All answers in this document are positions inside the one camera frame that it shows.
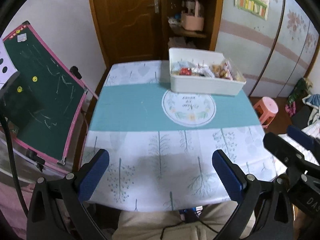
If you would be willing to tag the small red round packet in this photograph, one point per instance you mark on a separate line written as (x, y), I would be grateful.
(185, 71)

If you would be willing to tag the yellow fried balls packet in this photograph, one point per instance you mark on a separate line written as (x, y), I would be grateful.
(220, 71)

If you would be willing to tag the floral wardrobe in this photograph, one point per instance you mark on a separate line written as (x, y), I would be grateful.
(275, 42)

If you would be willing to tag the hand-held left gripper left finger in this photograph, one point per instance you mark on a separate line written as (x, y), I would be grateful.
(93, 172)

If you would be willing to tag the green chalkboard with pink frame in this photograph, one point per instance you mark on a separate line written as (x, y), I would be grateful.
(42, 85)

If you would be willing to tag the white paper with black dots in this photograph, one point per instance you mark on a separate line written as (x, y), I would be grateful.
(6, 65)

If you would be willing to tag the white plastic bin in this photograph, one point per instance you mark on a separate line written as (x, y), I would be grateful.
(197, 85)

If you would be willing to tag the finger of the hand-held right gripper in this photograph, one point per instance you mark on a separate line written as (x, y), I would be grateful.
(282, 148)
(300, 137)

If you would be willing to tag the pink basket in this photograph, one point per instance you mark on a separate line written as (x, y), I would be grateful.
(192, 21)

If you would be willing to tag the pile of clothes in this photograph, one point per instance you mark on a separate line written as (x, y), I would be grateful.
(303, 100)

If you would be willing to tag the pink plastic stool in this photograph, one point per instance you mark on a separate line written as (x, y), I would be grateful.
(267, 107)

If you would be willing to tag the wooden corner shelf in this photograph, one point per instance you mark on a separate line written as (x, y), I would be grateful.
(192, 37)

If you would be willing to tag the wall poster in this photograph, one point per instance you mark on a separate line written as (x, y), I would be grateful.
(251, 0)

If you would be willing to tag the pink cloth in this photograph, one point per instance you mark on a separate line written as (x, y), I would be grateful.
(12, 205)

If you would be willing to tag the black clip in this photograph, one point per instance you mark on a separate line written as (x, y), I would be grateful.
(76, 72)

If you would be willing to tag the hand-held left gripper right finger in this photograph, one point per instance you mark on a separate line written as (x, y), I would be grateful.
(228, 176)

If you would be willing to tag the brown wooden door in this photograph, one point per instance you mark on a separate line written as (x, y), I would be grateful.
(125, 20)

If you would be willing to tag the person's beige trousers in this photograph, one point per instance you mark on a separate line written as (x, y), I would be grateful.
(150, 225)

